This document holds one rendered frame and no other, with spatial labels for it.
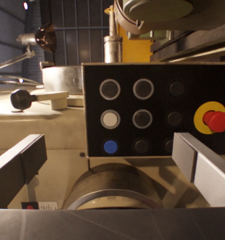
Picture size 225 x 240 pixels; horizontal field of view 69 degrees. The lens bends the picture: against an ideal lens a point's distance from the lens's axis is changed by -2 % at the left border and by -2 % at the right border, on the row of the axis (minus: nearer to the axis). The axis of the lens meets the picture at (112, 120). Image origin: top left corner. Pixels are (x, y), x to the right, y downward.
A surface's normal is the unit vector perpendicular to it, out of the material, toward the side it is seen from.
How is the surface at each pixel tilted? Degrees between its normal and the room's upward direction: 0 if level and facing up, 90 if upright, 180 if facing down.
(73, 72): 66
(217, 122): 90
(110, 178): 85
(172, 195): 90
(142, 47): 90
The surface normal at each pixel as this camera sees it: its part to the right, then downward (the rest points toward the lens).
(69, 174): 0.00, 0.25
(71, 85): -0.41, 0.23
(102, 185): -0.22, -0.94
